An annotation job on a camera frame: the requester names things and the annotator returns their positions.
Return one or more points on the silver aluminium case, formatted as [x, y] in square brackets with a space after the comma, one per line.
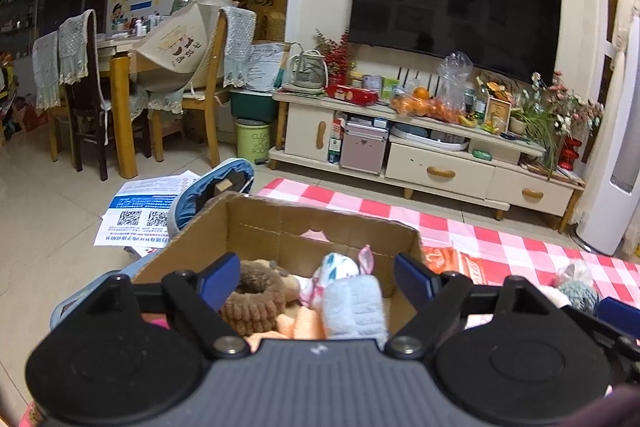
[362, 152]

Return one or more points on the grey-green pom-pom plush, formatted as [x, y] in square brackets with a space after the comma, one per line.
[580, 297]

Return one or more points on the cream television cabinet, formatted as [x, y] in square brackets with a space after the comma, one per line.
[435, 172]

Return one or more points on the glass electric kettle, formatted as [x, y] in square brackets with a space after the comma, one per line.
[307, 72]

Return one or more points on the grey lace chair cover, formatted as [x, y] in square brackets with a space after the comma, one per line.
[45, 72]
[75, 52]

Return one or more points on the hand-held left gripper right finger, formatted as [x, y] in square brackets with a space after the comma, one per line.
[415, 279]

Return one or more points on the light wooden chair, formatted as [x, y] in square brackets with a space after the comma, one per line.
[210, 107]

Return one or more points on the blue pink printed cloth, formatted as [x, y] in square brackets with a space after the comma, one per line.
[335, 269]

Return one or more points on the potted spider plant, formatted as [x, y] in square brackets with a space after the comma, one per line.
[517, 124]

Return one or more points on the white standing air conditioner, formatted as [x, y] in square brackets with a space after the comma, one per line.
[610, 157]

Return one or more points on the printed canvas tote bag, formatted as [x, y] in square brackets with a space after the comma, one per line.
[175, 47]

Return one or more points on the red berry branches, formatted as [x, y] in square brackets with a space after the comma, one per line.
[340, 54]

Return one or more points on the wooden photo frame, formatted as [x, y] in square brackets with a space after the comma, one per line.
[497, 112]

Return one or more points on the white paper sheets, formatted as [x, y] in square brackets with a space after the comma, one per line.
[265, 64]

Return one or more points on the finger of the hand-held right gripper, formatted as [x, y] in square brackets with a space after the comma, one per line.
[620, 319]

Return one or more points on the white green carton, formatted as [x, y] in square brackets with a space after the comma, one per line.
[336, 142]

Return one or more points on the pile of oranges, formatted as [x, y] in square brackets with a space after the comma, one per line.
[420, 104]

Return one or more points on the red white checkered tablecloth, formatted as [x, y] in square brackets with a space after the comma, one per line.
[500, 237]

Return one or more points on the brown fuzzy plush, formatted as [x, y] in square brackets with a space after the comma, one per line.
[255, 292]

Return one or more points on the dark wooden chair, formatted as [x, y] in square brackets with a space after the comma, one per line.
[82, 107]

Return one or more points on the black flat television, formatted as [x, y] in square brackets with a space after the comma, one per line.
[450, 7]

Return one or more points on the white plastic basin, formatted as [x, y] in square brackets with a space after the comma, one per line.
[425, 139]

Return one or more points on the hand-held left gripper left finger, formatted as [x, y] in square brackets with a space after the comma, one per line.
[220, 279]

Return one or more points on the yellow banana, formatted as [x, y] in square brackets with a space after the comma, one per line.
[467, 121]

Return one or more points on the green trash bin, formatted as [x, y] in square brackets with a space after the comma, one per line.
[252, 142]

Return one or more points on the pink white flower bouquet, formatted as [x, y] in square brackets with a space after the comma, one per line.
[570, 107]

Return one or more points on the light blue towel plush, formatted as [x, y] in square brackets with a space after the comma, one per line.
[355, 307]

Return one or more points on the small green box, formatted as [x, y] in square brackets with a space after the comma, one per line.
[482, 155]

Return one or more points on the white printed leaflet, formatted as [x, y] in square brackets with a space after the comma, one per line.
[140, 207]

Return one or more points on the teal storage box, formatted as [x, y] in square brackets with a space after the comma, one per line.
[252, 104]

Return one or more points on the flat red box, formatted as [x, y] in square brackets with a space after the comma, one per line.
[350, 93]

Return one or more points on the cream lace curtain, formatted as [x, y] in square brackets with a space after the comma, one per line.
[625, 7]

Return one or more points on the white lace chair cover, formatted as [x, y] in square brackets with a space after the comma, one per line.
[237, 47]

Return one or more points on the green glass bottle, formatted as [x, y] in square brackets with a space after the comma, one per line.
[480, 104]

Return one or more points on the green printed cardboard box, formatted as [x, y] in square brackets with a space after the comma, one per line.
[280, 227]

